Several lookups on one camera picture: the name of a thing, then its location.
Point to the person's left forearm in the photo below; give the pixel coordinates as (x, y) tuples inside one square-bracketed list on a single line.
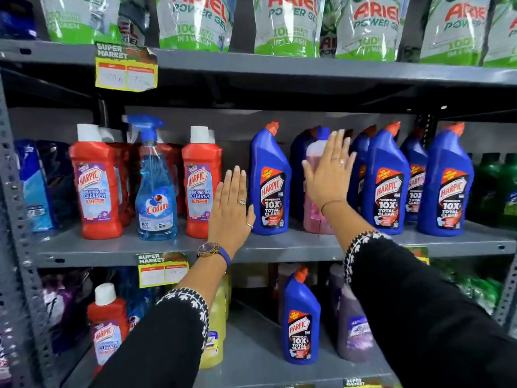
[(169, 339)]

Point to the person's right forearm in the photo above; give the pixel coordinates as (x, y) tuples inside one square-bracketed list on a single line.
[(424, 319)]

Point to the grey metal shelf rack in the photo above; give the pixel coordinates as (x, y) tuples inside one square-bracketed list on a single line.
[(282, 247)]

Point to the dark blue refill pouch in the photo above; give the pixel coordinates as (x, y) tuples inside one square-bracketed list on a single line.
[(60, 177)]

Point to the person's right thumb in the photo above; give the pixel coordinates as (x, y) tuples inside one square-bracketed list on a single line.
[(309, 173)]

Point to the person's right middle finger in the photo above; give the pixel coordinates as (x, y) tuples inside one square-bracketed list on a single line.
[(338, 146)]

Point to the row of blue toilet cleaner bottles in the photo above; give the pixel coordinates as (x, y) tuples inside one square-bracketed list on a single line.
[(385, 185)]

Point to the blue orange-capped cleaner bottle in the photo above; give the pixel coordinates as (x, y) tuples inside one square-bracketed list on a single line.
[(301, 323)]

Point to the dark blue detergent pouch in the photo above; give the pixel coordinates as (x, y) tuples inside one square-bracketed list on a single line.
[(16, 18)]

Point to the person's left thumb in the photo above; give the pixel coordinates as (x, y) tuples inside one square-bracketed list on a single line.
[(251, 226)]

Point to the green refill pouches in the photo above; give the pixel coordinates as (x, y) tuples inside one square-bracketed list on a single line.
[(476, 286)]

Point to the yellow green price label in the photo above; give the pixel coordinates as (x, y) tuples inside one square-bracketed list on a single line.
[(419, 253)]

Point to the person's left middle finger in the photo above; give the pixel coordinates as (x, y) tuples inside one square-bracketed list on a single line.
[(235, 185)]

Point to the person's right little finger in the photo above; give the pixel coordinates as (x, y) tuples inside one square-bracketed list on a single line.
[(352, 162)]

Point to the large yellow price label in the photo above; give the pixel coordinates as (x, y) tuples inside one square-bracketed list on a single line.
[(126, 68)]

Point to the person's right hand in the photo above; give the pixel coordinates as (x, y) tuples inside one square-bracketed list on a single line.
[(329, 181)]

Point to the small yellow price label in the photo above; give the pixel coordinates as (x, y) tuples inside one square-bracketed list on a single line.
[(162, 270)]

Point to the yellow liquid bottle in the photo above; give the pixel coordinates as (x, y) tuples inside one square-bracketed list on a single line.
[(215, 331)]

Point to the purple refill pouch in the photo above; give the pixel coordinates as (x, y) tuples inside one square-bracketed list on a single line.
[(60, 303)]

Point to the pink liquid bottle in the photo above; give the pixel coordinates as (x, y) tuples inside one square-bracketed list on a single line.
[(313, 218)]

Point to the light blue refill pouch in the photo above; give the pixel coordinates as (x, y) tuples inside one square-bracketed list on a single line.
[(36, 193)]

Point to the blue glass cleaner spray bottle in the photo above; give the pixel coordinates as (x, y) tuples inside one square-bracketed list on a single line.
[(155, 197)]

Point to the row of green white detergent pouches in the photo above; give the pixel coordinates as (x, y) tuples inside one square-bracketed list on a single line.
[(289, 24)]

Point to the green liquid bottle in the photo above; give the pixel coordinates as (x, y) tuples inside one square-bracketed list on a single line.
[(486, 189), (509, 189)]

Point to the person's left little finger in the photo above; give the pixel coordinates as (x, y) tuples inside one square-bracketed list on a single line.
[(218, 194)]

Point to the person's left hand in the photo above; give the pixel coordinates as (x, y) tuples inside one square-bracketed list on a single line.
[(230, 216)]

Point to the purple floor cleaner bottle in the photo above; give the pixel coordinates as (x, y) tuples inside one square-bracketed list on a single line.
[(355, 331)]

